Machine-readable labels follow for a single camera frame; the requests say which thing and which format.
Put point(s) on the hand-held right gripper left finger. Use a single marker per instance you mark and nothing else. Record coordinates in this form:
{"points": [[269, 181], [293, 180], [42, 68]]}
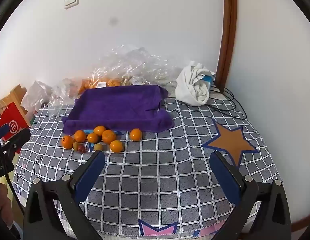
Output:
{"points": [[91, 171]]}

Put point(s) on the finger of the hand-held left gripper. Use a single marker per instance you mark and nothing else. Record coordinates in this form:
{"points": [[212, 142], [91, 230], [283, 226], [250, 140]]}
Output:
{"points": [[16, 137]]}

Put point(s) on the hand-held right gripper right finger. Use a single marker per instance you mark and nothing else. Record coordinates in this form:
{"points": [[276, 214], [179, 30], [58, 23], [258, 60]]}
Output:
{"points": [[225, 172]]}

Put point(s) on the small yellow-green jujube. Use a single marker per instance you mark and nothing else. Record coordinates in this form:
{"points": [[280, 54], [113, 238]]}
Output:
{"points": [[98, 147]]}

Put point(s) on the small green jujube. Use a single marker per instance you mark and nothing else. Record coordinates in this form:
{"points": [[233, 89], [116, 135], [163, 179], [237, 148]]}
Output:
{"points": [[75, 145]]}

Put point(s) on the orange mandarin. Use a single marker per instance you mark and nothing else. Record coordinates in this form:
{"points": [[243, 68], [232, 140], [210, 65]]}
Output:
{"points": [[135, 134], [99, 130], [108, 136], [116, 146], [93, 137], [67, 142], [80, 136]]}

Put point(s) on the purple towel lined tray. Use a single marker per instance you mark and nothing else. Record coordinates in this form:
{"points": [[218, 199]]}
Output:
{"points": [[119, 107]]}

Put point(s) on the person's left hand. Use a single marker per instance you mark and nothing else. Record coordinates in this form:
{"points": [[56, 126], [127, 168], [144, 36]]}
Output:
{"points": [[2, 202]]}

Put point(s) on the red paper bag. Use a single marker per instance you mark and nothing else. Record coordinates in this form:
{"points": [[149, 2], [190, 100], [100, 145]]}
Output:
{"points": [[11, 120]]}

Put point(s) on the small red jujube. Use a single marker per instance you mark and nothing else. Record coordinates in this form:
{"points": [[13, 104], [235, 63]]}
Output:
{"points": [[81, 149]]}

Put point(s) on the cardboard box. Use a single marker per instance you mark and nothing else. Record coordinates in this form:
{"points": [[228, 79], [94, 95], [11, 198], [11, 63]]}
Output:
{"points": [[17, 92]]}

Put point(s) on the white plastic bag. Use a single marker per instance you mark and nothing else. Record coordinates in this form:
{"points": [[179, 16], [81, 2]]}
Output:
{"points": [[36, 93]]}

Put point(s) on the small clear plastic bag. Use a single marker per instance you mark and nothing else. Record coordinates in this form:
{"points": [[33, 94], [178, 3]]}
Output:
{"points": [[62, 92]]}

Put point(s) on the grey checkered star blanket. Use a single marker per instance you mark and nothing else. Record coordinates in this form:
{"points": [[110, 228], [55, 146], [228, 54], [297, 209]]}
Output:
{"points": [[157, 175]]}

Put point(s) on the bagged oranges pile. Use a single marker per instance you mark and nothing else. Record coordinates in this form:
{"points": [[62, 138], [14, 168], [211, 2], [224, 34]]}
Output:
{"points": [[104, 82]]}

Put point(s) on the white crumpled cloth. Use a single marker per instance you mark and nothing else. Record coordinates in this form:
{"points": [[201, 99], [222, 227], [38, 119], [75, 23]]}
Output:
{"points": [[192, 87]]}

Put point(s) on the blue and white box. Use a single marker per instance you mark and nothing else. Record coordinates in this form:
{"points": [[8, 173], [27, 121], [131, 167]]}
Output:
{"points": [[209, 78]]}

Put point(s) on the large clear plastic bag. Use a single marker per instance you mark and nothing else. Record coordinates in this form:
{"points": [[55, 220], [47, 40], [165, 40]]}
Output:
{"points": [[142, 65]]}

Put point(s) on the brown wooden door frame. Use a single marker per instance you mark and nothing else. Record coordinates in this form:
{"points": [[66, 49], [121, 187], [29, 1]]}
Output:
{"points": [[227, 30]]}

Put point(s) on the white light switch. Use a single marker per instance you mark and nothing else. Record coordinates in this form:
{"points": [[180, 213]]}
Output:
{"points": [[71, 0]]}

